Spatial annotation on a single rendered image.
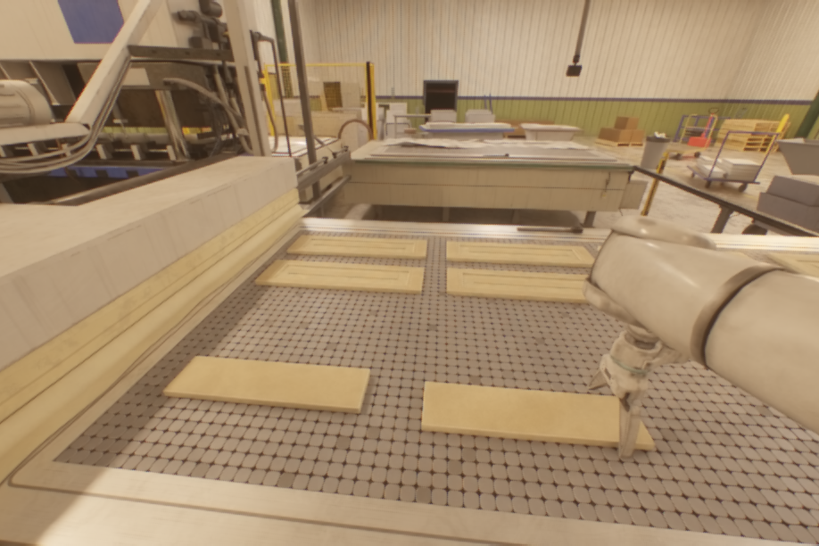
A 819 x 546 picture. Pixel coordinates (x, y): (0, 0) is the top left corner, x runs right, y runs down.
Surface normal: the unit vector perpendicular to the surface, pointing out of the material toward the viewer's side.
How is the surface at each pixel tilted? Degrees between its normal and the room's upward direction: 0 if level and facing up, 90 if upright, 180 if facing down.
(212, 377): 0
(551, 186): 90
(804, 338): 56
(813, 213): 90
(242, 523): 0
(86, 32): 90
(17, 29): 90
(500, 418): 0
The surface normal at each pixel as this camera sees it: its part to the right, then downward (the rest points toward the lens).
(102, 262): 1.00, 0.05
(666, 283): -0.89, -0.42
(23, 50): -0.10, 0.47
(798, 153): -0.92, 0.18
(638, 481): 0.00, -0.88
